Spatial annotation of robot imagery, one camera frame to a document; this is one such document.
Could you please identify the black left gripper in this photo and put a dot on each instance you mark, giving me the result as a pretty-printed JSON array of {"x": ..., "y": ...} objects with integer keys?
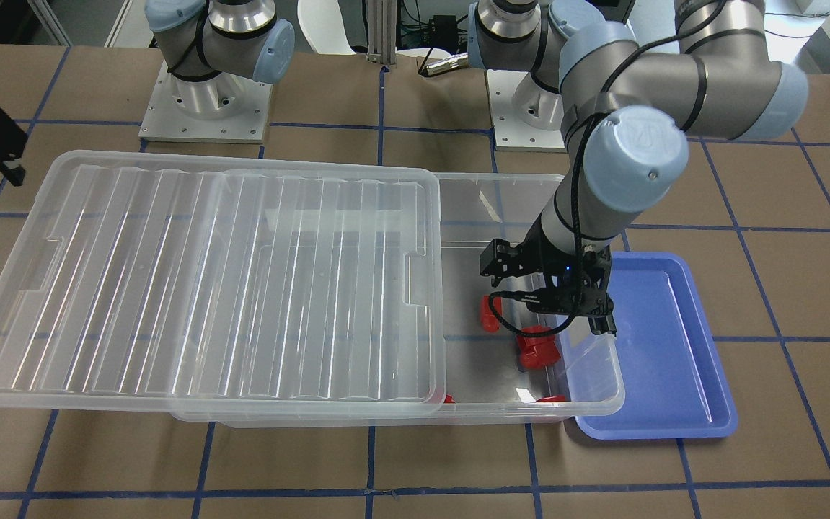
[{"x": 537, "y": 265}]

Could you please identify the translucent plastic box lid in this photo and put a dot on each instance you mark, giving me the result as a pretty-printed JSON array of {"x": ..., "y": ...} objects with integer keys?
[{"x": 204, "y": 286}]

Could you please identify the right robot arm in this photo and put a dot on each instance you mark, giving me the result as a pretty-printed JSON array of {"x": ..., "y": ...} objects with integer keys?
[{"x": 221, "y": 61}]

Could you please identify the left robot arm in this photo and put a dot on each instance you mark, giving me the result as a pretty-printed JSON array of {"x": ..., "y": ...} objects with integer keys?
[{"x": 628, "y": 110}]

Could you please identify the red block in box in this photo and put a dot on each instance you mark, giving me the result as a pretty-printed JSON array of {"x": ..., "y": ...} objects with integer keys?
[{"x": 537, "y": 347}]

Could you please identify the translucent plastic storage box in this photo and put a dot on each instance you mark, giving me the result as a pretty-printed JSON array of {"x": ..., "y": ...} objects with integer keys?
[{"x": 483, "y": 373}]

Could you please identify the blue plastic tray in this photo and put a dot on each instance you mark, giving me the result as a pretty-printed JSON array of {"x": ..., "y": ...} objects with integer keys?
[{"x": 660, "y": 375}]

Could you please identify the white chair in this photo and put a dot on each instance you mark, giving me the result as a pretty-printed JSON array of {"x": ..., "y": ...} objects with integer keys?
[{"x": 321, "y": 23}]

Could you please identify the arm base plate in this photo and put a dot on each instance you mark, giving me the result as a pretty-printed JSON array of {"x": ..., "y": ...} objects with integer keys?
[
  {"x": 525, "y": 116},
  {"x": 225, "y": 109}
]

